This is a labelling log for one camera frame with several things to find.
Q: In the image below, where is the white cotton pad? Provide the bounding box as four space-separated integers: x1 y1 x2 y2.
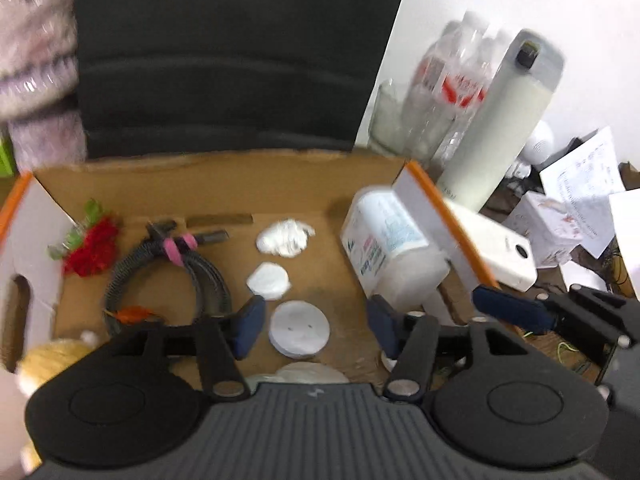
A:
245 261 292 302

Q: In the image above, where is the small white carton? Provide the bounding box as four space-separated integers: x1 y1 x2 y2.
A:
504 190 586 268

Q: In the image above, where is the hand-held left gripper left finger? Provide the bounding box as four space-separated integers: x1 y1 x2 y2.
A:
107 294 268 402

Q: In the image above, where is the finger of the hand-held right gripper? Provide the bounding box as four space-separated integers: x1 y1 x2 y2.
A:
472 283 634 367

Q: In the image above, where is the black thin cable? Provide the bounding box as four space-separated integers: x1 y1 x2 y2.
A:
599 235 637 297

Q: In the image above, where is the white yellow plush alpaca toy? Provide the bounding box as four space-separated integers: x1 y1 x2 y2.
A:
0 330 99 477

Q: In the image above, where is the translucent container of white beads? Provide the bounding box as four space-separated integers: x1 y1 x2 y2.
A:
340 186 451 312

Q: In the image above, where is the purple fuzzy vase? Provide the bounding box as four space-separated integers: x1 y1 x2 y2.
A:
0 0 89 174

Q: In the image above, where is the white round disc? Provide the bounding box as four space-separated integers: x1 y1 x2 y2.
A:
268 300 331 360

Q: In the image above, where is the clear water bottle red label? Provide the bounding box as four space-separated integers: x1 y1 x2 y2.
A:
439 10 512 162
404 19 468 157

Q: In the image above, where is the white thermos bottle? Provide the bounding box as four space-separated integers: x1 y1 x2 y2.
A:
437 29 566 212

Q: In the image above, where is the white power bank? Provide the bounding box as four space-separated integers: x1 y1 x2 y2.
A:
442 198 537 292

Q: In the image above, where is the black braided cable coil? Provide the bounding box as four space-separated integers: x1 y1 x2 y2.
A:
102 219 234 335

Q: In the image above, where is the iridescent plastic bag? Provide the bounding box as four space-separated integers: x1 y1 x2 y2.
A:
247 361 349 387

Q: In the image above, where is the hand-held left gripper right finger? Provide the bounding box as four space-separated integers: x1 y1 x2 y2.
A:
366 293 532 403

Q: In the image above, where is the white round speaker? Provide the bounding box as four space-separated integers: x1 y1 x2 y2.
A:
509 120 556 177

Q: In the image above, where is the printed paper sheet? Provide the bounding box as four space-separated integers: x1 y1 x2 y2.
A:
538 127 626 259
607 189 640 302

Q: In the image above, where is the red artificial flower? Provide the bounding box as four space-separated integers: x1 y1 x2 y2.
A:
48 198 122 278

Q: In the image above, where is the crumpled white tissue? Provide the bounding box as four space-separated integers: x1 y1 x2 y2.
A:
255 218 317 259

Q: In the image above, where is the red cardboard box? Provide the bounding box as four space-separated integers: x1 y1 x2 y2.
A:
0 150 502 386

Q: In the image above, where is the clear glass cup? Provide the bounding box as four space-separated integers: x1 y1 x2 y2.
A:
368 80 417 157

